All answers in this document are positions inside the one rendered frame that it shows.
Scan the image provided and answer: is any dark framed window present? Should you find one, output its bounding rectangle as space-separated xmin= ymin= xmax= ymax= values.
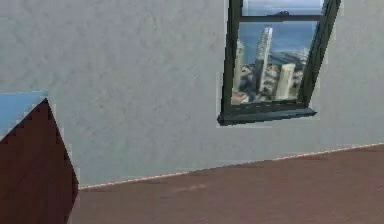
xmin=216 ymin=0 xmax=342 ymax=127

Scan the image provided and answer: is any dark brown wooden cabinet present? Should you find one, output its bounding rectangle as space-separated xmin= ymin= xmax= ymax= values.
xmin=0 ymin=91 xmax=80 ymax=224

